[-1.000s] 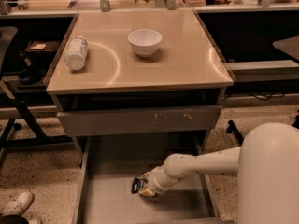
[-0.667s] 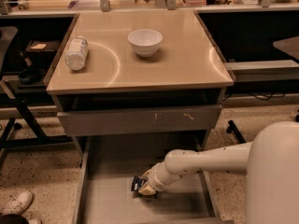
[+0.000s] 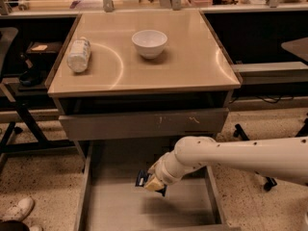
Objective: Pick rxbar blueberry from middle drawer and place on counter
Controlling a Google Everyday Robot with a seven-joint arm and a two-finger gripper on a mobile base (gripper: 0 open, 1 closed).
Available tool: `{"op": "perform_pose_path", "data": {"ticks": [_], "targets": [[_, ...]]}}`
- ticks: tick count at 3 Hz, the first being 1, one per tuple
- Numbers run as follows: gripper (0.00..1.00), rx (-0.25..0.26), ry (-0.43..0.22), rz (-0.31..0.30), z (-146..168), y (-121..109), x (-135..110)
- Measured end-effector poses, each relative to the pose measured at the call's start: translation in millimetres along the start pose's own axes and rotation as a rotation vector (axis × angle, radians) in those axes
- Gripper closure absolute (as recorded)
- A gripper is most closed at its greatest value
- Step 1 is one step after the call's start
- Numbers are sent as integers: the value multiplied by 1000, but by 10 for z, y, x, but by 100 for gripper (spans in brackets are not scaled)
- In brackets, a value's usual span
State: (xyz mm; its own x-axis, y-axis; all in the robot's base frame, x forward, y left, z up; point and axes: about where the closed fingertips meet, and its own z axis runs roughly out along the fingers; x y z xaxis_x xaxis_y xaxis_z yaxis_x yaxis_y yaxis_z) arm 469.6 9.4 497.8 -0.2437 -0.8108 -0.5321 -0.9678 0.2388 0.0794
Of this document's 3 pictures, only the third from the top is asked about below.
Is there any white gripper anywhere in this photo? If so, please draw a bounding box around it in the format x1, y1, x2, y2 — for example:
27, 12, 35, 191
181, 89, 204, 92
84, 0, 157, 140
144, 151, 196, 192

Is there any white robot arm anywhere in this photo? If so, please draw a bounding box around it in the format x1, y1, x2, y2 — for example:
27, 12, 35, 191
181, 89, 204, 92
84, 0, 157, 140
145, 137, 308, 192

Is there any open middle drawer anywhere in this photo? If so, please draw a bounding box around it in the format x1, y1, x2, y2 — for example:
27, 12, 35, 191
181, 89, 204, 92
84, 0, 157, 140
78, 138, 241, 231

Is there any grey top drawer front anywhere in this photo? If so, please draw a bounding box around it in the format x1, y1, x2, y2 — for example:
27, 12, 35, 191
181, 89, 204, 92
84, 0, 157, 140
60, 108, 229, 141

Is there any grey drawer cabinet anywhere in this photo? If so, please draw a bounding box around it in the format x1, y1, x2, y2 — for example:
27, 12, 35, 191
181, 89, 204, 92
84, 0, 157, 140
44, 9, 243, 146

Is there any black wheeled stand base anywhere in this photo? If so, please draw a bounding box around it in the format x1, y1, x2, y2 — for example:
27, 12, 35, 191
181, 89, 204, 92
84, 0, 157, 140
233, 116, 308, 192

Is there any white shoe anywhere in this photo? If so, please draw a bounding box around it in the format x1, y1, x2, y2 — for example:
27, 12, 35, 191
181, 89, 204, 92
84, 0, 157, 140
0, 196, 35, 226

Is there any white ceramic bowl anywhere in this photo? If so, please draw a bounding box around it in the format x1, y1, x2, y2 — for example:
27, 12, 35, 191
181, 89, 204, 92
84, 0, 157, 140
132, 30, 167, 59

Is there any clear plastic water bottle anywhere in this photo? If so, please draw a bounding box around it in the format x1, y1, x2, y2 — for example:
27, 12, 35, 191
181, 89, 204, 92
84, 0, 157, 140
66, 37, 90, 73

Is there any black box with note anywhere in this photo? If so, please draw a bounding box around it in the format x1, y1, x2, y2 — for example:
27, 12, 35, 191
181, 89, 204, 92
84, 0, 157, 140
26, 41, 63, 55

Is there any black chair frame left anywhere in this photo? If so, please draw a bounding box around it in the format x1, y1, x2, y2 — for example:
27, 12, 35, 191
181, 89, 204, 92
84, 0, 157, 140
0, 27, 74, 165

